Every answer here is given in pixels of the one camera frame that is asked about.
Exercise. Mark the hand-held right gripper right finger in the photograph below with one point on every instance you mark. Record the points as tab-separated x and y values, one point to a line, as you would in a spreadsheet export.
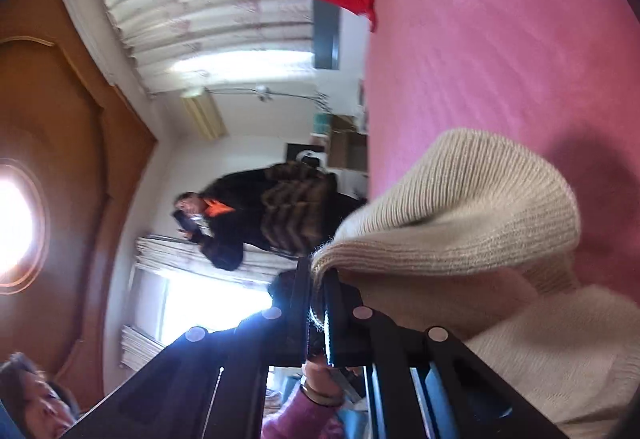
340	319

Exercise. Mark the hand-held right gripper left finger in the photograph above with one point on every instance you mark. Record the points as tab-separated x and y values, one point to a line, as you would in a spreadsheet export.
302	319

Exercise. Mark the cream knit sweater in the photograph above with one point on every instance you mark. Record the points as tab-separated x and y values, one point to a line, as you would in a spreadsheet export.
450	219

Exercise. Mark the person's left forearm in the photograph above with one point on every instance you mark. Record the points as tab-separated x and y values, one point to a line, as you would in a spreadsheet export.
300	424

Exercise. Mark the person's left hand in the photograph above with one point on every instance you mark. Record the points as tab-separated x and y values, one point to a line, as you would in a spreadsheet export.
320	371

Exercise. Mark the white pleated curtain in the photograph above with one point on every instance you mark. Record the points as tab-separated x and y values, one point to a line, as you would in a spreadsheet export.
165	251

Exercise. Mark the cardboard box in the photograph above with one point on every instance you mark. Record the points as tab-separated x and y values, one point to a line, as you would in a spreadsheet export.
347	144

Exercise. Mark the cream air conditioner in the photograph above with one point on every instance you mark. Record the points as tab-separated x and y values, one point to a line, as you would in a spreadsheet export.
202	114

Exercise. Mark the person's head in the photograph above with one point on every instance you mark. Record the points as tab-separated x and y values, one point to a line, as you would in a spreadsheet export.
35	404

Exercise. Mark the round ceiling lamp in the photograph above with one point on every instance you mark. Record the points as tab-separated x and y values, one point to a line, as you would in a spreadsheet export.
15	224

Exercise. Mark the white patterned curtain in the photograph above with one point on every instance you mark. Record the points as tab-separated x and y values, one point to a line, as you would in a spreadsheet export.
210	9

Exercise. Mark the pink bed blanket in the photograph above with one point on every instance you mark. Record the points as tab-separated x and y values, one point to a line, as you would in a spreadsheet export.
500	44

